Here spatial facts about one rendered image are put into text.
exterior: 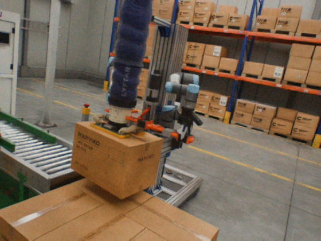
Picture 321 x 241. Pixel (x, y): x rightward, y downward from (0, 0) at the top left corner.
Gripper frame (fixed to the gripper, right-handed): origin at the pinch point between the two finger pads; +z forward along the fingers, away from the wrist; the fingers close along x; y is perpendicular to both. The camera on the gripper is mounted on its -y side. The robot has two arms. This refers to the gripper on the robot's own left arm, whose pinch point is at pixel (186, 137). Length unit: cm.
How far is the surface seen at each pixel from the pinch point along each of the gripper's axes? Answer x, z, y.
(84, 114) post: -44, 29, 153
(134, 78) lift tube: 1, -30, 50
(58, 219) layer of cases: 55, 66, 52
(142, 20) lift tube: 4, -71, 50
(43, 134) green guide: -17, 61, 188
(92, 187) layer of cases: 10, 66, 71
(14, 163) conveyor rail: 37, 67, 145
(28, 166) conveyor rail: 36, 62, 124
